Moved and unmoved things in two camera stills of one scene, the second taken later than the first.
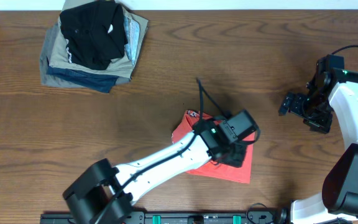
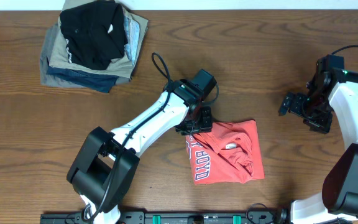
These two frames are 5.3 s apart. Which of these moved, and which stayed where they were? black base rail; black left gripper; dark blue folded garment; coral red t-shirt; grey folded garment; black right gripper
Moved: black left gripper; coral red t-shirt
Stayed: grey folded garment; dark blue folded garment; black base rail; black right gripper
